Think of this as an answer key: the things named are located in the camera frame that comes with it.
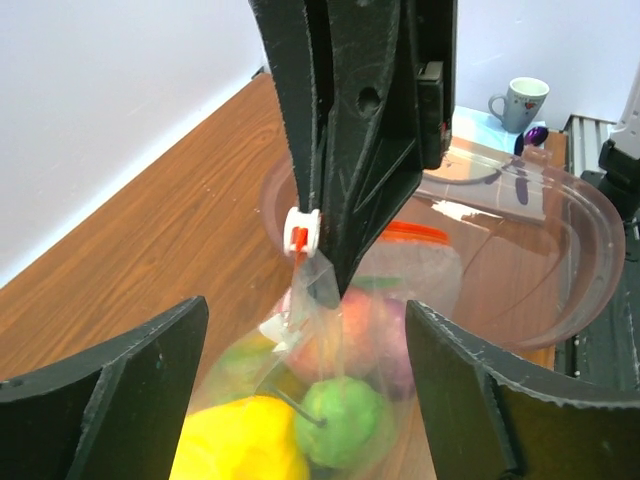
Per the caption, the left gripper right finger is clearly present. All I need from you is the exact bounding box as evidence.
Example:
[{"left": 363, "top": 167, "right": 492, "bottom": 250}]
[{"left": 406, "top": 301, "right": 639, "bottom": 479}]

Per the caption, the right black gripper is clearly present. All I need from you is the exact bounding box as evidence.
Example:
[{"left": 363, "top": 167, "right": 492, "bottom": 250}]
[{"left": 250, "top": 0, "right": 458, "bottom": 293}]

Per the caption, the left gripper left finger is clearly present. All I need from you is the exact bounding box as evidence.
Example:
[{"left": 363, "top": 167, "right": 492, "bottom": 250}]
[{"left": 1, "top": 296, "right": 208, "bottom": 479}]

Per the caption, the clear zip top bag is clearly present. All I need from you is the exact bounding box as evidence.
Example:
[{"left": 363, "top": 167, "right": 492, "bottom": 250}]
[{"left": 172, "top": 205, "right": 464, "bottom": 480}]

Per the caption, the purple fake onion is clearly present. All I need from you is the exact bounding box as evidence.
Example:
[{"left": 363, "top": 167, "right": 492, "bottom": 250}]
[{"left": 373, "top": 298, "right": 415, "bottom": 400}]

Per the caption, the yellow fake bell pepper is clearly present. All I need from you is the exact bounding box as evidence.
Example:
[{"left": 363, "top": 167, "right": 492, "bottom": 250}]
[{"left": 170, "top": 396, "right": 310, "bottom": 480}]

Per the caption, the green fake vegetable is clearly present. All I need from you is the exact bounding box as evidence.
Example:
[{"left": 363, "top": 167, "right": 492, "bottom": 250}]
[{"left": 294, "top": 377, "right": 397, "bottom": 470}]

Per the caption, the red fake tomato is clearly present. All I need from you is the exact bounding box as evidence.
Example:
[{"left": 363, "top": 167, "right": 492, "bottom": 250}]
[{"left": 285, "top": 289, "right": 384, "bottom": 383}]

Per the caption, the blue checkered placemat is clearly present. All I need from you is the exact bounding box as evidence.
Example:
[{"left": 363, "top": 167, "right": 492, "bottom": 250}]
[{"left": 452, "top": 106, "right": 518, "bottom": 153}]

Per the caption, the clear pink plastic tray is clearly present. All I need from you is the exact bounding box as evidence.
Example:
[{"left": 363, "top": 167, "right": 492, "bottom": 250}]
[{"left": 258, "top": 134, "right": 627, "bottom": 351}]

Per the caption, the purple plastic spoon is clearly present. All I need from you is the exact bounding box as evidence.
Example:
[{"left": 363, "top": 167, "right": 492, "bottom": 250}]
[{"left": 513, "top": 126, "right": 549, "bottom": 156}]

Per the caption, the white blue-handled mug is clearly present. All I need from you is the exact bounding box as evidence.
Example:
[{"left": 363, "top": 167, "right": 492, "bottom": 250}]
[{"left": 488, "top": 77, "right": 550, "bottom": 133}]

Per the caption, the aluminium frame rail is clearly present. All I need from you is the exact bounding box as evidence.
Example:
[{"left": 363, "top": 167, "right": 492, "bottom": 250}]
[{"left": 564, "top": 114, "right": 615, "bottom": 177}]

